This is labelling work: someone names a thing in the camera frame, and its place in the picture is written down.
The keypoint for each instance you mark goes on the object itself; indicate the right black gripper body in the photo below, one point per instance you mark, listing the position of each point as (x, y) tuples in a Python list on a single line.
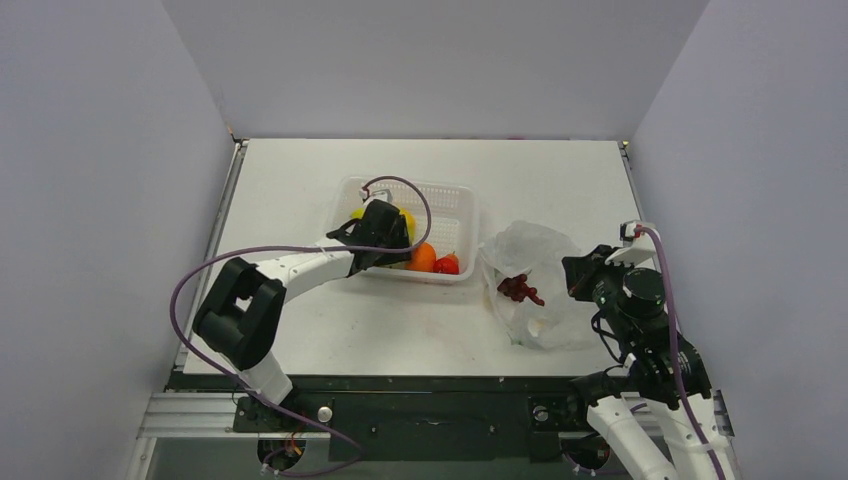
[(582, 273)]

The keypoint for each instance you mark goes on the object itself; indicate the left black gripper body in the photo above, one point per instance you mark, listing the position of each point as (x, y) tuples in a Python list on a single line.
[(397, 237)]

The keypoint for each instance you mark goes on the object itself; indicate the yellow fake banana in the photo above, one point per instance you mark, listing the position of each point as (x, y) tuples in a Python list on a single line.
[(408, 217)]

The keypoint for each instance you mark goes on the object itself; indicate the orange fake fruit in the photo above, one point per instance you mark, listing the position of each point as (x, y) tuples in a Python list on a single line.
[(422, 259)]

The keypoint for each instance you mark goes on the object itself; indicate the red fake fruit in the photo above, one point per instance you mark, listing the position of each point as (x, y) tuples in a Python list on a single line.
[(448, 265)]

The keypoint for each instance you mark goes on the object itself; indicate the clear plastic bag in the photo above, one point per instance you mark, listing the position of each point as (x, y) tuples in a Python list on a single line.
[(536, 250)]

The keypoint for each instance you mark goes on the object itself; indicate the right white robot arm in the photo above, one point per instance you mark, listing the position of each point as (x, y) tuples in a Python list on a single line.
[(660, 420)]

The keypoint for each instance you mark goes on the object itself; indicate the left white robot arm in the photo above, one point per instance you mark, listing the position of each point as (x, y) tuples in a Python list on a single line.
[(240, 314)]

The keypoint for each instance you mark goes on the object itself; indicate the dark red fake grapes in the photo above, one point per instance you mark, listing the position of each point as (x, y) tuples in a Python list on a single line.
[(518, 290)]

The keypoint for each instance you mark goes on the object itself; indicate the white perforated plastic tray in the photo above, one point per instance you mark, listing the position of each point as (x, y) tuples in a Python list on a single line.
[(451, 213)]

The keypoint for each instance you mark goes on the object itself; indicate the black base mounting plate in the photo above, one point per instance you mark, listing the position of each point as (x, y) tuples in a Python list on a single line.
[(429, 418)]

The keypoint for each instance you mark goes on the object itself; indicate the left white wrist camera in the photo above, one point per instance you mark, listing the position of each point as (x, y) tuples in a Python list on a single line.
[(368, 196)]

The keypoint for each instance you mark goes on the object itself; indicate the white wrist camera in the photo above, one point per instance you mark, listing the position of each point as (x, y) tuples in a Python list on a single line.
[(368, 196), (637, 245)]

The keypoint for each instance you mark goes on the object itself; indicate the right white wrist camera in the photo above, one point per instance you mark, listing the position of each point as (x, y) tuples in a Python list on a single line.
[(637, 245)]

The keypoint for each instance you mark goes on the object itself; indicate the aluminium frame rail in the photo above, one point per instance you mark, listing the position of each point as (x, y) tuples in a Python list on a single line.
[(181, 415)]

